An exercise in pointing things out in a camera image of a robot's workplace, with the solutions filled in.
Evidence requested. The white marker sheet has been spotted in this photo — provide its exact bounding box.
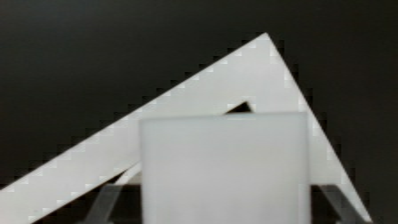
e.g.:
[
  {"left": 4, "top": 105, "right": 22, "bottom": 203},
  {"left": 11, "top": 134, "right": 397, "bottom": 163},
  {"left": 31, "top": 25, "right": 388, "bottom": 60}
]
[{"left": 0, "top": 36, "right": 373, "bottom": 224}]

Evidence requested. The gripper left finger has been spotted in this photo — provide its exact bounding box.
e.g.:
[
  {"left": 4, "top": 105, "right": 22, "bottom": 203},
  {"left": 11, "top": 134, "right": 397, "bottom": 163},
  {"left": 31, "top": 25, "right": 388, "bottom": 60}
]
[{"left": 82, "top": 184, "right": 142, "bottom": 224}]

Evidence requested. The white stool leg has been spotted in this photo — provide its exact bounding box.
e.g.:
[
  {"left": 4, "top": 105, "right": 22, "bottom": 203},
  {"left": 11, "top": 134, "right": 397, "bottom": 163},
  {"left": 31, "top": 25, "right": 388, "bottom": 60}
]
[{"left": 141, "top": 113, "right": 311, "bottom": 224}]

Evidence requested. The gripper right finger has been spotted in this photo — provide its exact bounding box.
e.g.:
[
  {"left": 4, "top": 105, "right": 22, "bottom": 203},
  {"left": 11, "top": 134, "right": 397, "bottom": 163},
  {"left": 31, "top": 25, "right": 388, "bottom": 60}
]
[{"left": 311, "top": 185, "right": 372, "bottom": 224}]

